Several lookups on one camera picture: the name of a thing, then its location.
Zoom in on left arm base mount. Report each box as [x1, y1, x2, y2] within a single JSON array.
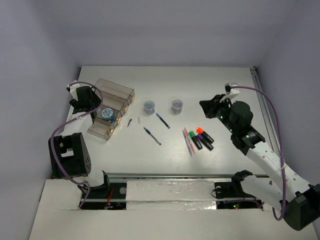
[[78, 171, 127, 210]]

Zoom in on clear jar blue pins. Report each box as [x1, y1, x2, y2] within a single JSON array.
[[143, 100, 155, 115]]

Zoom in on clear compartment organizer tray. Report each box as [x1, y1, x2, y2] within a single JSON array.
[[87, 78, 135, 141]]

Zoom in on aluminium rail right edge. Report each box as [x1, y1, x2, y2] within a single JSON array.
[[250, 67, 280, 156]]

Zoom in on blue pen lower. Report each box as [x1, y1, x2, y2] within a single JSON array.
[[143, 127, 162, 146]]

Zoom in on purple cap black highlighter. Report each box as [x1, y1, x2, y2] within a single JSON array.
[[196, 134, 214, 151]]

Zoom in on orange cap black highlighter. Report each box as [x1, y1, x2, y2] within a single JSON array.
[[196, 127, 214, 144]]

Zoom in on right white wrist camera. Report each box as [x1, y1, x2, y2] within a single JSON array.
[[220, 82, 240, 103]]

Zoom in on green cap black highlighter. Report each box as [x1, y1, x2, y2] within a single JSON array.
[[188, 131, 203, 150]]

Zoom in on blue pen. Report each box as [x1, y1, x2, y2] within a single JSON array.
[[143, 127, 162, 146], [155, 113, 171, 129]]

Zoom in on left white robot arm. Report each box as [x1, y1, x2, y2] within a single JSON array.
[[48, 82, 111, 198]]

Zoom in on blue white tape roll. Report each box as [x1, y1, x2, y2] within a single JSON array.
[[101, 107, 116, 123]]

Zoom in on blue pen upper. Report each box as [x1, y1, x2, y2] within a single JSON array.
[[155, 113, 171, 129]]

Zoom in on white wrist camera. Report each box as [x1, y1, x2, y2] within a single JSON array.
[[66, 80, 81, 101], [220, 82, 240, 103]]

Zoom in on white foam front block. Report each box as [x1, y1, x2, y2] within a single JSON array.
[[125, 179, 217, 211]]

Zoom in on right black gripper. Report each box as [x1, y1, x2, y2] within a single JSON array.
[[199, 93, 237, 134]]

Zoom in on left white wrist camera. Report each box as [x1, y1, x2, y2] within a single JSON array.
[[66, 80, 81, 101]]

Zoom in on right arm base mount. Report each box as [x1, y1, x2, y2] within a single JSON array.
[[211, 170, 264, 209]]

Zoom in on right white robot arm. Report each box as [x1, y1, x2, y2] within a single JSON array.
[[199, 94, 320, 231]]

